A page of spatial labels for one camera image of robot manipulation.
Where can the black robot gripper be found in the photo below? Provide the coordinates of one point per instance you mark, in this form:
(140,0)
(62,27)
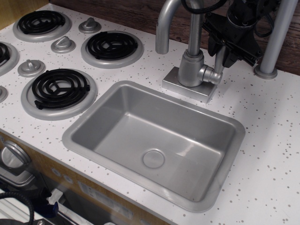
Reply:
(239,40)

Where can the grey faucet lever handle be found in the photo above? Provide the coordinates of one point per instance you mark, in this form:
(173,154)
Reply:
(213,75)

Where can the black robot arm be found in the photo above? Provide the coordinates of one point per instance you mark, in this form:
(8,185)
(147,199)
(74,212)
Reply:
(249,12)

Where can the grey vertical support pole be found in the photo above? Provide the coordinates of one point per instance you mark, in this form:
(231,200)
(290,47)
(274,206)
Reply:
(267,69)

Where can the grey toy sink basin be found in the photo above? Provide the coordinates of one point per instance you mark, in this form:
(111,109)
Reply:
(177,150)

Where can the back right stove burner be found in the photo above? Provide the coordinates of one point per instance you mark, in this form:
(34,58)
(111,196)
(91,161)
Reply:
(112,49)

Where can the grey stove knob back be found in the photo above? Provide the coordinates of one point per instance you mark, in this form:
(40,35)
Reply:
(89,26)

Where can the grey stove knob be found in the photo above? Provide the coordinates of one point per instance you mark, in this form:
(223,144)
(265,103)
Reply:
(63,45)
(31,68)
(89,26)

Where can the grey stove knob middle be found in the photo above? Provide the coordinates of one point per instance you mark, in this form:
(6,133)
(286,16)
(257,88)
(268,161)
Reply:
(63,45)

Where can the front right stove burner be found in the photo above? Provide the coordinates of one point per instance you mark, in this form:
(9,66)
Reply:
(59,94)

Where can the back left stove burner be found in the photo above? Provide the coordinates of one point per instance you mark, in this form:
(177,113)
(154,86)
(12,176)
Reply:
(41,26)

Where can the grey stove knob front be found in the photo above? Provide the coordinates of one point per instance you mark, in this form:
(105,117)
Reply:
(31,68)

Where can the left edge stove burner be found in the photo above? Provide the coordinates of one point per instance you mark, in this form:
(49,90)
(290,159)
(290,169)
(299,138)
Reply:
(9,57)

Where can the blue clamp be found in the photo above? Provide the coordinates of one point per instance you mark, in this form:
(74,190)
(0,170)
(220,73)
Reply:
(51,210)

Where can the grey round oven dial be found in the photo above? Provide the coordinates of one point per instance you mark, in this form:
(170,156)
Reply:
(13,158)

